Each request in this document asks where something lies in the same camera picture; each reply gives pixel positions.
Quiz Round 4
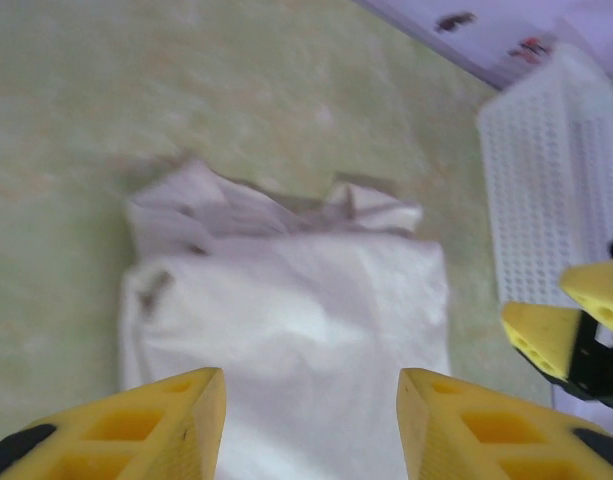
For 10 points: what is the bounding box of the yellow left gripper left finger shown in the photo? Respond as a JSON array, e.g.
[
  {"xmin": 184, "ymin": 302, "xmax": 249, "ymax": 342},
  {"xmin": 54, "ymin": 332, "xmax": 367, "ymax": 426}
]
[{"xmin": 0, "ymin": 367, "xmax": 227, "ymax": 480}]

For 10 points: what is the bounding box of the white t-shirt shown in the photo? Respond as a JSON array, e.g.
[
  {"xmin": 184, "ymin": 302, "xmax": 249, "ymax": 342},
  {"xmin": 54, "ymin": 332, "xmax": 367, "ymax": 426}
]
[{"xmin": 118, "ymin": 159, "xmax": 452, "ymax": 480}]

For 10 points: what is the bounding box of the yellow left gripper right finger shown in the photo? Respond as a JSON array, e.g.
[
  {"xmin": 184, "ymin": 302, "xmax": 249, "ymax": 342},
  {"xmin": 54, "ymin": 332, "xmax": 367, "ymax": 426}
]
[{"xmin": 396, "ymin": 368, "xmax": 613, "ymax": 480}]

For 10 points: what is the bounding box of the white perforated plastic basket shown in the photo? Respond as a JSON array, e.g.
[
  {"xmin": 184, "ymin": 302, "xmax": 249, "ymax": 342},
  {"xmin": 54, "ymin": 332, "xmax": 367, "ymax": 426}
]
[{"xmin": 475, "ymin": 42, "xmax": 613, "ymax": 309}]

